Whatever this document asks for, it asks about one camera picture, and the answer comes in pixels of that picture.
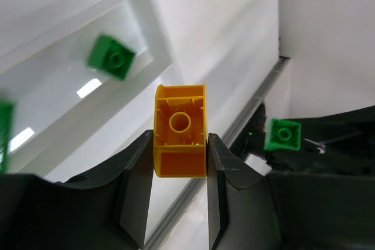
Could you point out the green lego brick small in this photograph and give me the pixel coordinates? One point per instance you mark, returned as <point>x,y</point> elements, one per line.
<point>282,134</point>

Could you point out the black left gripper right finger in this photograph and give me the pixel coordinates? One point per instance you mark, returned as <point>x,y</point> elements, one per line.
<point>288,210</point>

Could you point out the white divided plastic tray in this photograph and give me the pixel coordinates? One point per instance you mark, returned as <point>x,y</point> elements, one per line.
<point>69,116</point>

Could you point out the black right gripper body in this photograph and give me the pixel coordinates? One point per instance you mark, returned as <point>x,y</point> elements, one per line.
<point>335,144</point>

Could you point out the yellow lego brick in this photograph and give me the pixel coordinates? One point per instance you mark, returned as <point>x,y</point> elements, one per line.
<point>180,131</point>

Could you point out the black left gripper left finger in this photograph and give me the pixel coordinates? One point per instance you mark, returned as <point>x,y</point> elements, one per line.
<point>105,207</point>

